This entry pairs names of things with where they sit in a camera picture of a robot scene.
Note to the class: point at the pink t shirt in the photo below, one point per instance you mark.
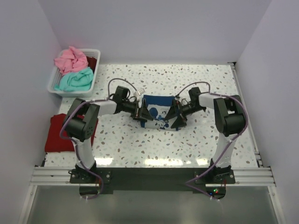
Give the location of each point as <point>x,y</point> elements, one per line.
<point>71,60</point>

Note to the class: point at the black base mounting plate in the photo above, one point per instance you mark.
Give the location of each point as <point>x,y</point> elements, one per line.
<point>108,180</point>

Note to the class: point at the white plastic laundry basket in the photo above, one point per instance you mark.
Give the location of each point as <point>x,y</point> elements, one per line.
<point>56,77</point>

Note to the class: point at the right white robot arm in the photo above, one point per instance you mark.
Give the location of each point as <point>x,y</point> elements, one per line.
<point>231,120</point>

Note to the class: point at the folded red t shirt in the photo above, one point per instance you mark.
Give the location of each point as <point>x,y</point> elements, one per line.
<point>54,143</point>

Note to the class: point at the dark blue t shirt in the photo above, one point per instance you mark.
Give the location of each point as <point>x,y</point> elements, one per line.
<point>158,107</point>

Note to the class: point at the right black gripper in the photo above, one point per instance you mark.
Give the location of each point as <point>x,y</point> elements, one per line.
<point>181,119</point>

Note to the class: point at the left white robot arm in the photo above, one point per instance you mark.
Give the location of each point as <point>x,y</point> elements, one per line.
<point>80,124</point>

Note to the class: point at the dark red t shirt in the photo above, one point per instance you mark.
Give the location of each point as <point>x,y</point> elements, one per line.
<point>92,62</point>

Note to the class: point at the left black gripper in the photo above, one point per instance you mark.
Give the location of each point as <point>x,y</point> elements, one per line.
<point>141,114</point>

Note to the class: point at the teal t shirt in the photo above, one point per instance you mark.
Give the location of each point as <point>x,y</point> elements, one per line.
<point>76,81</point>

